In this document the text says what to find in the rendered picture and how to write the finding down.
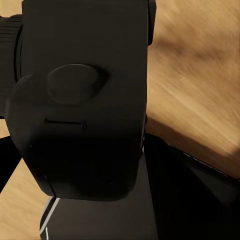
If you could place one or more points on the digital camera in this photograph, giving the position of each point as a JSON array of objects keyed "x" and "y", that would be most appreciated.
[{"x": 73, "y": 93}]

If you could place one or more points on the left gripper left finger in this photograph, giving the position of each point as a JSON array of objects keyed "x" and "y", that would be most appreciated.
[{"x": 9, "y": 159}]

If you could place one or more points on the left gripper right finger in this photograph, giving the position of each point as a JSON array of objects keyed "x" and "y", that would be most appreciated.
[{"x": 184, "y": 207}]

